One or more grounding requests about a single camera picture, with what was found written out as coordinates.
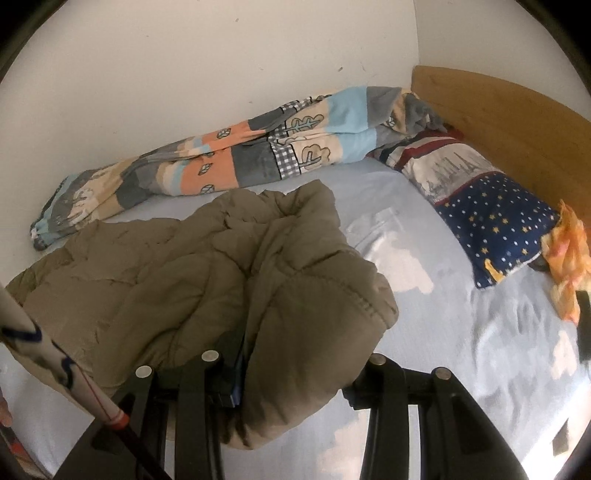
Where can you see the light blue bed sheet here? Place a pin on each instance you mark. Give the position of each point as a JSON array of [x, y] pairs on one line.
[[461, 346]]

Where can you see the orange patterned cloth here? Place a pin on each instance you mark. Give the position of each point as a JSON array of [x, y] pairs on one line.
[[565, 258]]

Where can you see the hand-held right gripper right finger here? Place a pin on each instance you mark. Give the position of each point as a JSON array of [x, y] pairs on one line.
[[383, 392]]

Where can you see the patchwork printed quilt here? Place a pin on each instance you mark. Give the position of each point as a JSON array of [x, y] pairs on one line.
[[240, 152]]

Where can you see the printed pillow with stars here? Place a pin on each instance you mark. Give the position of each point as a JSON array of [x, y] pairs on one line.
[[480, 203]]

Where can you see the dark object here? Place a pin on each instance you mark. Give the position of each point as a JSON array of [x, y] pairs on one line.
[[584, 323]]

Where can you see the wooden headboard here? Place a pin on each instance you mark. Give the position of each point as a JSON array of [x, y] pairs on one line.
[[517, 115]]

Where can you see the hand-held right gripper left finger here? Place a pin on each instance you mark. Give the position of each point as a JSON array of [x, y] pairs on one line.
[[235, 390]]

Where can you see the olive puffer jacket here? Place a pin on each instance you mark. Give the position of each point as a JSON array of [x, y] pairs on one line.
[[184, 267]]

